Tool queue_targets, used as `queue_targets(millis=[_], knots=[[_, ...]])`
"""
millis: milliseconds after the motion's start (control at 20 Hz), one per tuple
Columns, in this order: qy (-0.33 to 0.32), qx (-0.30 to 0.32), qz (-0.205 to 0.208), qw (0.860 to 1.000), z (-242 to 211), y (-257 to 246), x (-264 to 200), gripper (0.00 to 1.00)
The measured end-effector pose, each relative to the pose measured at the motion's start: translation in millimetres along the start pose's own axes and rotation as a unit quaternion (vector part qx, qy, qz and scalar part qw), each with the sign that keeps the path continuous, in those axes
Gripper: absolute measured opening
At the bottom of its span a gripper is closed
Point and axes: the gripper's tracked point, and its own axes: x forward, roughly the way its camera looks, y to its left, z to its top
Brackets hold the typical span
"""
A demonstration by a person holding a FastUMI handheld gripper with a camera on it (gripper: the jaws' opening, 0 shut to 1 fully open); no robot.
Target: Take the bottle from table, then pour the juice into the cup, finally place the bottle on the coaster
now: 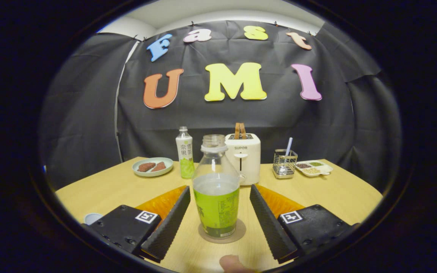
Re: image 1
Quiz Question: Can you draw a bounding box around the round brown coaster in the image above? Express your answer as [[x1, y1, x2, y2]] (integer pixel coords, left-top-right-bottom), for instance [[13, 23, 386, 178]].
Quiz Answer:
[[198, 218, 247, 244]]

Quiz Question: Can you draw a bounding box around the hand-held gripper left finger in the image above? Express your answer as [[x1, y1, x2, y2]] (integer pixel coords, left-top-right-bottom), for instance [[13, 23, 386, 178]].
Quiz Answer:
[[88, 185, 191, 263]]

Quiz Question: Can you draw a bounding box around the white toaster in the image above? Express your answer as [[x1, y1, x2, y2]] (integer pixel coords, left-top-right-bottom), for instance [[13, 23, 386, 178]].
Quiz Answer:
[[224, 133, 261, 186]]

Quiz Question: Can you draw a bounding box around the metal wire holder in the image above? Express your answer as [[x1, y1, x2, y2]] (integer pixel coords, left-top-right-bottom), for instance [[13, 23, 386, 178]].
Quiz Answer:
[[272, 149, 298, 179]]

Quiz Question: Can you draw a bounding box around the slim green drink bottle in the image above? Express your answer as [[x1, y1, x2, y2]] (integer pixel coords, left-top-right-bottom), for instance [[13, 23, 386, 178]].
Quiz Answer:
[[176, 126, 195, 179]]

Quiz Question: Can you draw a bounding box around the pale green plate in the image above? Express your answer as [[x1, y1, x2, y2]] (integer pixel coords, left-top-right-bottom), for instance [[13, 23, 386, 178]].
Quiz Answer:
[[132, 157, 174, 177]]

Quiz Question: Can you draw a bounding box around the wooden table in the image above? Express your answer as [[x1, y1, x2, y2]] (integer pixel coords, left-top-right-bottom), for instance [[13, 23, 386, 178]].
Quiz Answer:
[[55, 157, 384, 273]]

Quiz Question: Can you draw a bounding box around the white divided dish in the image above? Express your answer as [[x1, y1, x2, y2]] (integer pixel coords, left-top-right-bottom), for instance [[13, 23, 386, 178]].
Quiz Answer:
[[295, 160, 333, 177]]

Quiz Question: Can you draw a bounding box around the black backdrop cloth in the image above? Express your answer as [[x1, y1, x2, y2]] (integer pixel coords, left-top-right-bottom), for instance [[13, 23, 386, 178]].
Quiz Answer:
[[38, 20, 403, 192]]

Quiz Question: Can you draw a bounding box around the clear green juice bottle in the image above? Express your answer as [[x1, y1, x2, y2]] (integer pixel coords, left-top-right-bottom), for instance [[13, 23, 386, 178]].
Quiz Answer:
[[192, 134, 241, 239]]

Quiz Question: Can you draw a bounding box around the metal spoon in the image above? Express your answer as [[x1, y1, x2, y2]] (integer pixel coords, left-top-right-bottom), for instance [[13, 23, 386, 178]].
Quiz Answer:
[[279, 137, 293, 175]]

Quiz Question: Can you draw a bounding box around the light grey cup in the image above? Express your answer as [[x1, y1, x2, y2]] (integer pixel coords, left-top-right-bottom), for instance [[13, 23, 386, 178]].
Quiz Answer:
[[84, 213, 104, 226]]

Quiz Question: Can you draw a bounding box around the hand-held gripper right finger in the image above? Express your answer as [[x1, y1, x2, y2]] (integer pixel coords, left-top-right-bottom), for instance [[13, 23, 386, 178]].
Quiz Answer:
[[250, 184, 352, 264]]

